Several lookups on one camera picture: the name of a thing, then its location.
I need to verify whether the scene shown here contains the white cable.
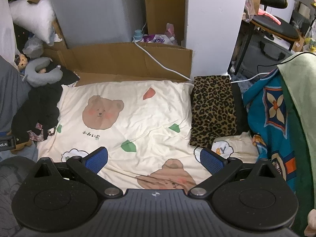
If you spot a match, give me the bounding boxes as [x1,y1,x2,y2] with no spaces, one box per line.
[133,38,280,83]

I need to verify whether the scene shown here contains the small doll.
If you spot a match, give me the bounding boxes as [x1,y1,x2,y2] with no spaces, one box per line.
[14,54,28,71]

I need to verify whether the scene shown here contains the purple detergent bag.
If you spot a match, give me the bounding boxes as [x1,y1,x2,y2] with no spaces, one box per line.
[142,35,178,45]

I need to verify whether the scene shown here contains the leopard print cloth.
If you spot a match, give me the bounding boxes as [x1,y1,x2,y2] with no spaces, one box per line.
[190,75,237,150]

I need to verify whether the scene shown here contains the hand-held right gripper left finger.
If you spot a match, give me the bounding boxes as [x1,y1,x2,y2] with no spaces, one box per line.
[25,146,124,199]

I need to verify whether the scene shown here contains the black chair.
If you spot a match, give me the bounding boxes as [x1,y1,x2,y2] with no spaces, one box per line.
[233,0,300,76]

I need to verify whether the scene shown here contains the pink bag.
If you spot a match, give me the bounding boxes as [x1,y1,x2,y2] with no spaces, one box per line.
[166,23,177,39]

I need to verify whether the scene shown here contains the grey cloth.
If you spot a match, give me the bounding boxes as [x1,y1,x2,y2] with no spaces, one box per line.
[0,54,32,134]

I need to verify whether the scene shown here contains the black bear-print shorts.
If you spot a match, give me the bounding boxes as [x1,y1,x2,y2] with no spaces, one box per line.
[11,84,62,149]

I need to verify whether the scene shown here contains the grey neck pillow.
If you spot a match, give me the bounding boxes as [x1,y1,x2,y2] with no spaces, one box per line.
[22,57,62,88]

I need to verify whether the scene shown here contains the cream bear-print bed sheet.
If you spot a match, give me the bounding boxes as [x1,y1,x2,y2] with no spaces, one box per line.
[37,80,260,190]

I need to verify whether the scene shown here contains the white pillow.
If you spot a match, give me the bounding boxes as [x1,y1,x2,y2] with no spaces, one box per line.
[9,0,57,46]

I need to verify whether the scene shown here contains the flat cardboard sheet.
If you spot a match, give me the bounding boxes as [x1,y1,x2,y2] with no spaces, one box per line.
[43,42,193,87]

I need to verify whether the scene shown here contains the white curtain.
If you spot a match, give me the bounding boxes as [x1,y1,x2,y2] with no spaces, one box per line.
[0,0,18,70]

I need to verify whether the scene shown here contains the glittery plastic bag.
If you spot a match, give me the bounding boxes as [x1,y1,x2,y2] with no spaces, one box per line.
[243,0,255,21]

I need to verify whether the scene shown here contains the blue patterned blanket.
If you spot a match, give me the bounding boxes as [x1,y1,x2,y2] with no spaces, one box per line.
[243,71,304,203]

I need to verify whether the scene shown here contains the white cabinet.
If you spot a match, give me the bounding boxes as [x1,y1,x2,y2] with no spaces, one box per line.
[284,0,300,23]

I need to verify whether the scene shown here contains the clear plastic bag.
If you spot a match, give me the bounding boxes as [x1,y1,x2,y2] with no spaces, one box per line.
[23,37,45,58]

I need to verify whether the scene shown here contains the black folded cloth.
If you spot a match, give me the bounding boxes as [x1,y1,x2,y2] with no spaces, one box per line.
[231,81,250,136]

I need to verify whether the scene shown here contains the pink item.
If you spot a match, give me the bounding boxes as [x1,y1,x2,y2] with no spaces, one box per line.
[259,8,282,25]

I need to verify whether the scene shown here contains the black cable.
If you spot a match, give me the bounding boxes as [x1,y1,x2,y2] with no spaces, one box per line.
[257,52,316,73]

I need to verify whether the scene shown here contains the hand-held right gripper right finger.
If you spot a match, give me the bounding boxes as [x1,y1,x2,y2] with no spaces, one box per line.
[188,148,290,198]

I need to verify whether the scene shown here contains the dark green cloth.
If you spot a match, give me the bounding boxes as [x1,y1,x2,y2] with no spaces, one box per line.
[281,79,316,237]

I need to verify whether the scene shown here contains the light green towel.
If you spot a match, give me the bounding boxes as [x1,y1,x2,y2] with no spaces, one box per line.
[276,52,316,158]

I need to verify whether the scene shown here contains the person's grey patterned pants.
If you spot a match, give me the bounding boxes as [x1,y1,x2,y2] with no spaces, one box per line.
[0,157,37,230]

